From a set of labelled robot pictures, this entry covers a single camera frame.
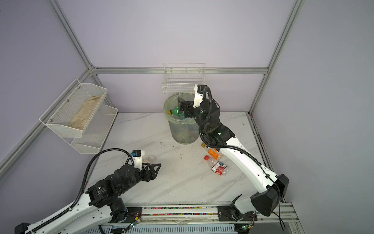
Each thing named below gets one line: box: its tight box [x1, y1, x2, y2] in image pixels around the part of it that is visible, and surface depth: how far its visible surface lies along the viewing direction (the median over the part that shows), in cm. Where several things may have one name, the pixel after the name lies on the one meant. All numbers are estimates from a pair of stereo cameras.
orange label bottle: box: [201, 142, 222, 160], surface depth 93 cm
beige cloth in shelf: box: [68, 93, 105, 131], surface depth 80 cm
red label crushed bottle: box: [204, 155, 228, 177], surface depth 88 cm
